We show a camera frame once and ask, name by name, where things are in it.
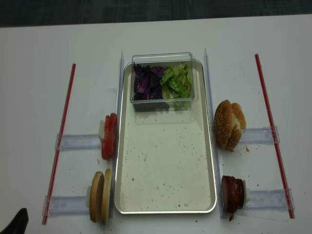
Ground white pusher block meat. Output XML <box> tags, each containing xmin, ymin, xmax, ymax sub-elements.
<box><xmin>243</xmin><ymin>187</ymin><xmax>250</xmax><ymax>205</ymax></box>

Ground clear rail lower right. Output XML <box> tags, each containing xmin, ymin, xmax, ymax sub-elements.
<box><xmin>243</xmin><ymin>189</ymin><xmax>295</xmax><ymax>210</ymax></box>

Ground white pusher block bottom bun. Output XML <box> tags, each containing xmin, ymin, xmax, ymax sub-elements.
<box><xmin>85</xmin><ymin>186</ymin><xmax>91</xmax><ymax>208</ymax></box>

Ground right red rail strip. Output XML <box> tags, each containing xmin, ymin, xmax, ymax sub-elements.
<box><xmin>254</xmin><ymin>54</ymin><xmax>295</xmax><ymax>219</ymax></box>

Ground clear rail upper left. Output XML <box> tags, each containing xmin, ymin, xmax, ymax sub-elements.
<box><xmin>55</xmin><ymin>134</ymin><xmax>102</xmax><ymax>151</ymax></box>

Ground sesame bun top rear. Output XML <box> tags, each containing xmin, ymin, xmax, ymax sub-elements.
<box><xmin>226</xmin><ymin>103</ymin><xmax>246</xmax><ymax>151</ymax></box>

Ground purple cabbage pieces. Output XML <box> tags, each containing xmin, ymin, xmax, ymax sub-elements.
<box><xmin>133</xmin><ymin>64</ymin><xmax>165</xmax><ymax>100</ymax></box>

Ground white pusher block tomato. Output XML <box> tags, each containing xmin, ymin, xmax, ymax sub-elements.
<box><xmin>98</xmin><ymin>120</ymin><xmax>105</xmax><ymax>141</ymax></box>

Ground bun slice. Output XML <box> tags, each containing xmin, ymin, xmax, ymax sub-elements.
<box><xmin>89</xmin><ymin>171</ymin><xmax>104</xmax><ymax>222</ymax></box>
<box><xmin>99</xmin><ymin>169</ymin><xmax>112</xmax><ymax>224</ymax></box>

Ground left red rail strip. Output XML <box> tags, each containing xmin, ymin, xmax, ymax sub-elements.
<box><xmin>42</xmin><ymin>63</ymin><xmax>76</xmax><ymax>225</ymax></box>

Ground green lettuce pieces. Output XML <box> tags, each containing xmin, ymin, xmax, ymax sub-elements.
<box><xmin>160</xmin><ymin>63</ymin><xmax>192</xmax><ymax>99</ymax></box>

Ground clear rail upper right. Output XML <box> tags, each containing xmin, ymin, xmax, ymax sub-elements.
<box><xmin>239</xmin><ymin>126</ymin><xmax>280</xmax><ymax>144</ymax></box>

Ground metal baking tray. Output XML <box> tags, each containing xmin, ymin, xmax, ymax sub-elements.
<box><xmin>114</xmin><ymin>60</ymin><xmax>217</xmax><ymax>215</ymax></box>

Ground stack of meat slices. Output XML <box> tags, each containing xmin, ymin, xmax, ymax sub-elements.
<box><xmin>221</xmin><ymin>175</ymin><xmax>247</xmax><ymax>221</ymax></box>

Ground clear rail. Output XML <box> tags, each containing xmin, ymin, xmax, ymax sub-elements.
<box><xmin>243</xmin><ymin>189</ymin><xmax>295</xmax><ymax>210</ymax></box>
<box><xmin>239</xmin><ymin>126</ymin><xmax>280</xmax><ymax>144</ymax></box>
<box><xmin>55</xmin><ymin>134</ymin><xmax>102</xmax><ymax>151</ymax></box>
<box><xmin>42</xmin><ymin>196</ymin><xmax>89</xmax><ymax>217</ymax></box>

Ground sesame bun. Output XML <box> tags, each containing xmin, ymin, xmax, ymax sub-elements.
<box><xmin>214</xmin><ymin>99</ymin><xmax>233</xmax><ymax>148</ymax></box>
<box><xmin>226</xmin><ymin>103</ymin><xmax>246</xmax><ymax>151</ymax></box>

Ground tomato slices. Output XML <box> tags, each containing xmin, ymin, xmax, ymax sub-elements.
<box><xmin>101</xmin><ymin>113</ymin><xmax>117</xmax><ymax>160</ymax></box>

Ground clear rail lower left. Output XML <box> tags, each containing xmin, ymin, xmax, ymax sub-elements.
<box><xmin>42</xmin><ymin>196</ymin><xmax>89</xmax><ymax>217</ymax></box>

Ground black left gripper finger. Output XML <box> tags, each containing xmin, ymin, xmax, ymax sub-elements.
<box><xmin>0</xmin><ymin>208</ymin><xmax>29</xmax><ymax>234</ymax></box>

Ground red rail strip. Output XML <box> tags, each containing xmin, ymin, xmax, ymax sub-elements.
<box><xmin>254</xmin><ymin>54</ymin><xmax>295</xmax><ymax>219</ymax></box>
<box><xmin>42</xmin><ymin>63</ymin><xmax>76</xmax><ymax>225</ymax></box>

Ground sesame bun top front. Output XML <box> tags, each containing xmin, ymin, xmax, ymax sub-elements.
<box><xmin>214</xmin><ymin>99</ymin><xmax>233</xmax><ymax>148</ymax></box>

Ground clear plastic container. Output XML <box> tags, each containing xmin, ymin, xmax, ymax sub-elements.
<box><xmin>130</xmin><ymin>52</ymin><xmax>198</xmax><ymax>112</ymax></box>

